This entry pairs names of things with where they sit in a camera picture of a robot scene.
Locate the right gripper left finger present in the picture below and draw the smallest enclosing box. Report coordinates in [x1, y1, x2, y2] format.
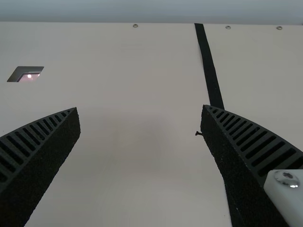
[0, 107, 83, 227]

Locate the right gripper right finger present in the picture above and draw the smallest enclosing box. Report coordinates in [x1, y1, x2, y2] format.
[200, 104, 303, 227]

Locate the black strip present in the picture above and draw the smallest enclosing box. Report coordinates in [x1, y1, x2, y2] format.
[194, 23, 225, 111]

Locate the small square scanner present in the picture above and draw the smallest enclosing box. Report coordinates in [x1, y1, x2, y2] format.
[6, 66, 45, 84]

